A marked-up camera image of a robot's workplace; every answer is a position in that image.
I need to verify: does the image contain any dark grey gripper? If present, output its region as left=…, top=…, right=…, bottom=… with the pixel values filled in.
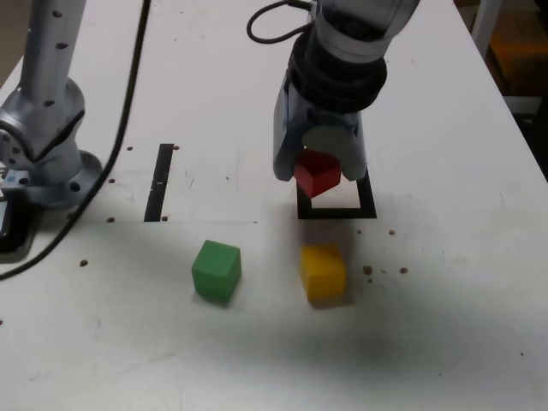
left=271, top=70, right=368, bottom=182

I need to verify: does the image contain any red cube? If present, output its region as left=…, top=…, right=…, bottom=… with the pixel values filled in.
left=294, top=149, right=342, bottom=200

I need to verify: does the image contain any yellow cube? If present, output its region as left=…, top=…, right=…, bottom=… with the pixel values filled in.
left=298, top=243, right=347, bottom=301

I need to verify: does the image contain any green cube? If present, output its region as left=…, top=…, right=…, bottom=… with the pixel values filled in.
left=190, top=239, right=242, bottom=305

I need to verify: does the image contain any black tape square outline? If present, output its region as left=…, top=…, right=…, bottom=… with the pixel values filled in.
left=296, top=169, right=378, bottom=221

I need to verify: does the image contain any black tape strip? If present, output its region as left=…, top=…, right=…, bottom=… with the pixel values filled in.
left=144, top=143, right=176, bottom=223

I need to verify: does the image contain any white connector with blue dot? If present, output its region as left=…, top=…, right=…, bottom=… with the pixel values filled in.
left=1, top=169, right=29, bottom=188

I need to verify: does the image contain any thin black cable loop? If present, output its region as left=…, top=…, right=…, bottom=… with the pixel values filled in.
left=247, top=0, right=317, bottom=44

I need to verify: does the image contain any thick black cable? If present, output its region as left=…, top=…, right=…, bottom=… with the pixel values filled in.
left=0, top=0, right=153, bottom=282

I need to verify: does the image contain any white metal frame leg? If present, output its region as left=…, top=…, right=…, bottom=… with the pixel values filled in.
left=469, top=0, right=504, bottom=57

